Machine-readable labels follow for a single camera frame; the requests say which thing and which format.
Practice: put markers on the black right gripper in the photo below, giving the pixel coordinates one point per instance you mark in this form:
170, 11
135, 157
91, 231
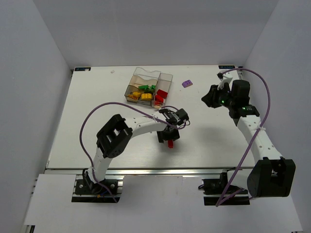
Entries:
215, 97

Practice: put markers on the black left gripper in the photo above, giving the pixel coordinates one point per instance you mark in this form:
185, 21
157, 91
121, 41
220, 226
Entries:
167, 135

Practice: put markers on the red 2x4 lego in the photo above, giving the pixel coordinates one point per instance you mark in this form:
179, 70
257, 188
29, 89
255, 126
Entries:
170, 144

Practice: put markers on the purple sloped lego brick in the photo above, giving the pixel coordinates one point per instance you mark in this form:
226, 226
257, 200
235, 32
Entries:
187, 83

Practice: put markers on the red 2x2 lego brick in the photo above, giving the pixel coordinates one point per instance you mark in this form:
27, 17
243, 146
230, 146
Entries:
158, 98

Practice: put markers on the red curved lego brick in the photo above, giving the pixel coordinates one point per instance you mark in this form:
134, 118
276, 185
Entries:
162, 93

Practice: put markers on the yellow rounded lego brick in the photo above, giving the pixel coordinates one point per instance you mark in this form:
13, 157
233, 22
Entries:
146, 97

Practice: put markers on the yellow upside-down lego brick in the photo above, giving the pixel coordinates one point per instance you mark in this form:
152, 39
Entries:
133, 97

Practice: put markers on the yellow 2x4 lego brick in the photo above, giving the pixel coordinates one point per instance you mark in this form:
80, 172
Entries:
136, 94

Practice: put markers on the green 2x2 lego brick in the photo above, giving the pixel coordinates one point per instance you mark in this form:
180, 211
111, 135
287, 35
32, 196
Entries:
143, 87

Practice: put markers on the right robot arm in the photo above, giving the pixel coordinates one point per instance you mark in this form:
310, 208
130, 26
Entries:
272, 175

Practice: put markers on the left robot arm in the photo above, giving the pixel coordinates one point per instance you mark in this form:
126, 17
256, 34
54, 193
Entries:
114, 136

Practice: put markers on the dark label sticker right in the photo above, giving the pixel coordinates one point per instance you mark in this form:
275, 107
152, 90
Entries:
223, 67

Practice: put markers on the dark label sticker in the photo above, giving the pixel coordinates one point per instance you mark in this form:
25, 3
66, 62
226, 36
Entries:
82, 69
223, 67

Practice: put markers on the clear long drawer box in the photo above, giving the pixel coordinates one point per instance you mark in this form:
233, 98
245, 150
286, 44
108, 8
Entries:
162, 89

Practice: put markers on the clear stepped organizer tray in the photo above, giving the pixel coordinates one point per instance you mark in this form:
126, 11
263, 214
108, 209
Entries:
141, 77

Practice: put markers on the dark label sticker left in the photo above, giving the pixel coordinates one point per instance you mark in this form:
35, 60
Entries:
82, 69

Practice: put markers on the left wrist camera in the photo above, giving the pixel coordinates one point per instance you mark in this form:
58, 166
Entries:
175, 118

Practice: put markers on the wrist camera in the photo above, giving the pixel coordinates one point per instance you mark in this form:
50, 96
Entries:
225, 77
175, 118

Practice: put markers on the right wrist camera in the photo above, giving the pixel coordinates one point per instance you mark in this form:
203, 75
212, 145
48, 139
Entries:
225, 77

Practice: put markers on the aluminium right side rail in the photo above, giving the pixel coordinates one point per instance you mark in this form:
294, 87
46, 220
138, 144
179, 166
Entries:
240, 73

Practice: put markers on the aluminium rail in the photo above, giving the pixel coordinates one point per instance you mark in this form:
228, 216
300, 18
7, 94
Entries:
123, 172
240, 73

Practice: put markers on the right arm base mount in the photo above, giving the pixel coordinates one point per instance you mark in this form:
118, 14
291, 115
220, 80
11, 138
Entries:
212, 189

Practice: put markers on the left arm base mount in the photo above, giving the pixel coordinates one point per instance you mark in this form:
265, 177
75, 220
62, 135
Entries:
85, 191

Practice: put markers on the aluminium front rail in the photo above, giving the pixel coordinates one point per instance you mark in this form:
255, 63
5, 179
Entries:
123, 172

